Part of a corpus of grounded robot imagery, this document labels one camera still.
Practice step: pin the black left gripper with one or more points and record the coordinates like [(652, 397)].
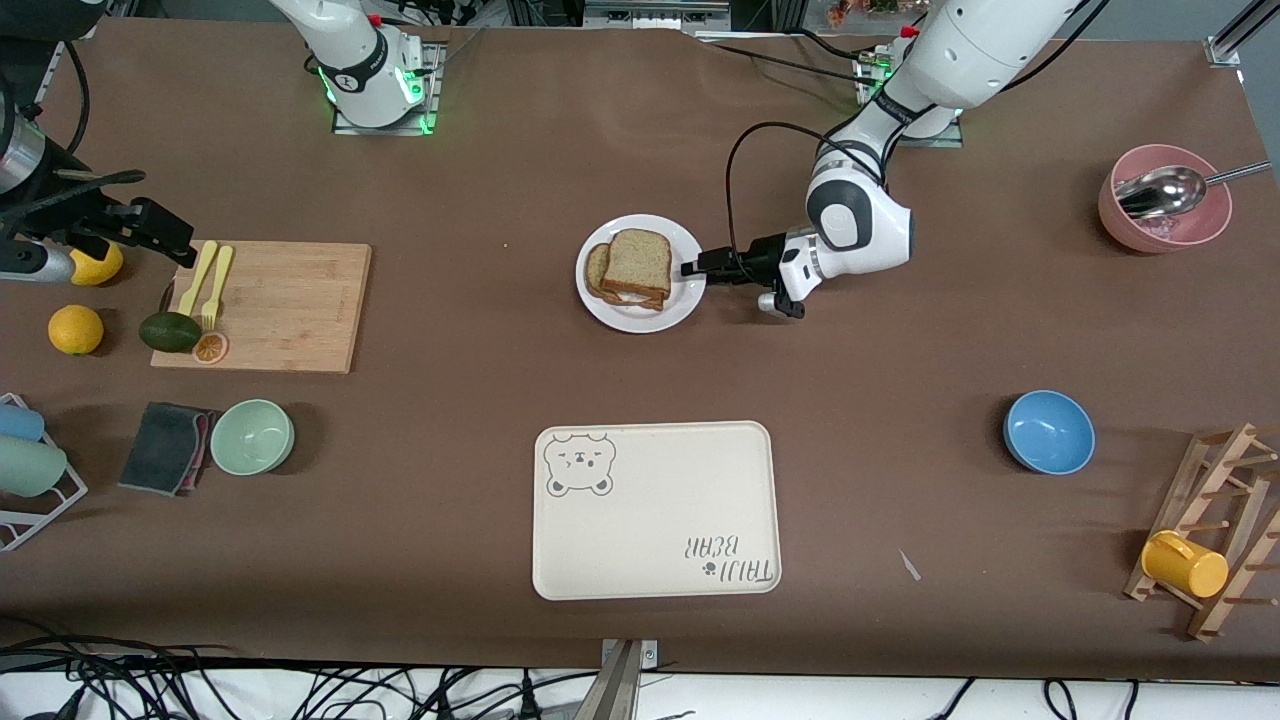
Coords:
[(762, 259)]

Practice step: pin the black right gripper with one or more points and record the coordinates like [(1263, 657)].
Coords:
[(88, 216)]

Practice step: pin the plain seeded bread slice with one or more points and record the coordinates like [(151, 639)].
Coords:
[(638, 262)]

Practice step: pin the fried egg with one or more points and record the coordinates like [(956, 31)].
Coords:
[(630, 296)]

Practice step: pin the round white plate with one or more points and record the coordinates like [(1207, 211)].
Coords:
[(640, 320)]

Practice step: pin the toast slice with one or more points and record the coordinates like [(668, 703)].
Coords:
[(596, 272)]

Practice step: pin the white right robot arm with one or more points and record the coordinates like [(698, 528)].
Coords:
[(360, 70)]

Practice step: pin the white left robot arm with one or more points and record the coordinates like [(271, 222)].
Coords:
[(960, 50)]

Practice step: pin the yellow lemon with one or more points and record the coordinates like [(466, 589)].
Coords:
[(100, 270)]

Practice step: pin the yellow plastic knife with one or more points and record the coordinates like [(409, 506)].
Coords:
[(197, 285)]

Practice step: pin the yellow plastic fork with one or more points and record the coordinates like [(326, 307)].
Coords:
[(220, 275)]

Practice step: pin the dark green avocado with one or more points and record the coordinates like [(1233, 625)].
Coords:
[(170, 332)]

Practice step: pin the round yellow citrus fruit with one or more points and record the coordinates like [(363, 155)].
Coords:
[(76, 330)]

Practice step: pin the orange fruit slice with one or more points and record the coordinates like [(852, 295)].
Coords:
[(210, 348)]

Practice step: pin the wooden cutting board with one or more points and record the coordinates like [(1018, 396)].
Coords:
[(290, 300)]

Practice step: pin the light blue cup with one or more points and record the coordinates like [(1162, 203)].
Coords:
[(20, 422)]

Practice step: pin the grey folded cloth pink lining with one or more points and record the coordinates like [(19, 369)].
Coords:
[(160, 450)]

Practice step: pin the pale green bowl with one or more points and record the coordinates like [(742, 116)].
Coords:
[(252, 438)]

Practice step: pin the pale green cup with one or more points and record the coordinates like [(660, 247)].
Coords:
[(30, 467)]

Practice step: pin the grey metal background box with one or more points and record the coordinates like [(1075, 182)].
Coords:
[(650, 15)]

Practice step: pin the cream bear print tray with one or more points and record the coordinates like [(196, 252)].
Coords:
[(650, 520)]

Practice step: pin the small white tape scrap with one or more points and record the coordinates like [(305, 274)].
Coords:
[(908, 565)]

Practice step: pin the blue bowl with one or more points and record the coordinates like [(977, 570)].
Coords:
[(1050, 432)]

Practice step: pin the large metal spoon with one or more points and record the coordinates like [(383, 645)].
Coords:
[(1165, 190)]

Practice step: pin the pink bowl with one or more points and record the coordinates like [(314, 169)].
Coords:
[(1200, 235)]

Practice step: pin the wooden peg drying rack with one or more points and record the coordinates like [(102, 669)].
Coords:
[(1175, 500)]

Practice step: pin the yellow plastic mug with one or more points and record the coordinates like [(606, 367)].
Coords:
[(1190, 570)]

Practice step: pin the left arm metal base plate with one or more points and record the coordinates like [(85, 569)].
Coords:
[(950, 142)]

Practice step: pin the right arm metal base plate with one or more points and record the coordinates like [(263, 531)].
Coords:
[(434, 100)]

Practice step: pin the grey metal camera mount bracket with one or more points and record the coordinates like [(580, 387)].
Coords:
[(628, 655)]

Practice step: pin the aluminium frame profile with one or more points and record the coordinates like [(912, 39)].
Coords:
[(1225, 50)]

